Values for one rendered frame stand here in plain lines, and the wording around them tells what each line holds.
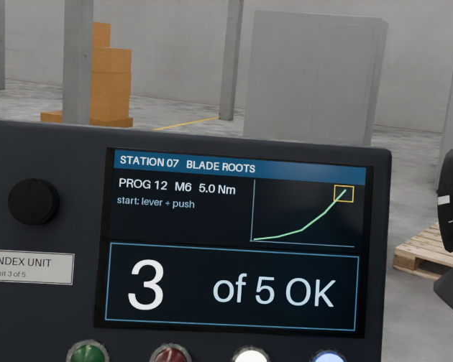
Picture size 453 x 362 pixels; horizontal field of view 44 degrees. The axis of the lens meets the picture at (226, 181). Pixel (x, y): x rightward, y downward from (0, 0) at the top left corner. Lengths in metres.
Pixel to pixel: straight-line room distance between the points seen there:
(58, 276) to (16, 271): 0.03
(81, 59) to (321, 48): 3.37
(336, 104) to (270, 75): 1.05
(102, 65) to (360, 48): 3.76
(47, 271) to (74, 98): 6.36
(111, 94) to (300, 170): 8.38
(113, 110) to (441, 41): 7.40
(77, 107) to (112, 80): 2.09
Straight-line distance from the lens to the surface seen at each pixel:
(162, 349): 0.36
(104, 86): 8.77
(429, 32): 13.11
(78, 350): 0.36
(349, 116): 8.09
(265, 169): 0.35
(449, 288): 0.99
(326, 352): 0.37
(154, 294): 0.35
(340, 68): 8.09
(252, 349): 0.36
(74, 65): 6.68
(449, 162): 1.30
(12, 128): 0.37
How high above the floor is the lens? 1.31
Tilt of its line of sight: 13 degrees down
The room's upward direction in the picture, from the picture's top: 5 degrees clockwise
